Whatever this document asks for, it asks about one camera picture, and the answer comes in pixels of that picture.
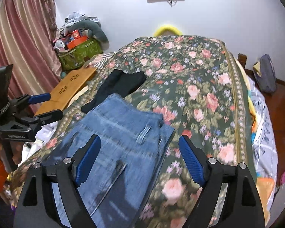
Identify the striped cloth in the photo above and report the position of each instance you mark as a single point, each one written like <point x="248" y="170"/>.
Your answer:
<point x="102" y="59"/>

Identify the blue denim pants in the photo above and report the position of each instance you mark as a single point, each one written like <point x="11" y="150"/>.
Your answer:
<point x="123" y="128"/>

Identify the floral blanket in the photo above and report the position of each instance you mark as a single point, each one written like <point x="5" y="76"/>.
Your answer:
<point x="192" y="87"/>

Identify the grey backpack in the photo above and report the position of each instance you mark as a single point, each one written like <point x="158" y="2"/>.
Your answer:
<point x="267" y="73"/>

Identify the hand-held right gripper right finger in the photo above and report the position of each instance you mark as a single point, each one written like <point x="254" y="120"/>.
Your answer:
<point x="192" y="161"/>

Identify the green patterned storage bag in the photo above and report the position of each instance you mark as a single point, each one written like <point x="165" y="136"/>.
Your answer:
<point x="80" y="54"/>

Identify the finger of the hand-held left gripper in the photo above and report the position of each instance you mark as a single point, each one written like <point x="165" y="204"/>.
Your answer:
<point x="41" y="97"/>
<point x="52" y="115"/>

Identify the person's left hand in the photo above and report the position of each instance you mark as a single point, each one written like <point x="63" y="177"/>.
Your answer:
<point x="18" y="153"/>

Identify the wooden bed post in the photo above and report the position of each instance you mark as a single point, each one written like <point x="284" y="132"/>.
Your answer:
<point x="241" y="60"/>

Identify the striped pink curtain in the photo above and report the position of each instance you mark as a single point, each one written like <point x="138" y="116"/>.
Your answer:
<point x="21" y="33"/>

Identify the white printed bedsheet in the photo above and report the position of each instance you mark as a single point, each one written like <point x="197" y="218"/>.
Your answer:
<point x="263" y="128"/>

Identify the wooden lap desk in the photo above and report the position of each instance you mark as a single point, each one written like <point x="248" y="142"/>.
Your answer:
<point x="66" y="87"/>

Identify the black cloth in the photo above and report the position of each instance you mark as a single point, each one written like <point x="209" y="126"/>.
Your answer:
<point x="123" y="83"/>

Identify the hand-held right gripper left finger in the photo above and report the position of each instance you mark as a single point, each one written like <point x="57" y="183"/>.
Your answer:
<point x="87" y="161"/>

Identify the yellow foam tube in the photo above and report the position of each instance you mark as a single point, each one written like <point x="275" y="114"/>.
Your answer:
<point x="168" y="28"/>

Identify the orange box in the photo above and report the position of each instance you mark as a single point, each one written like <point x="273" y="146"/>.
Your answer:
<point x="77" y="42"/>

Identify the pile of clothes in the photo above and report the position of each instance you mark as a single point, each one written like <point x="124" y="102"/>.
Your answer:
<point x="76" y="19"/>

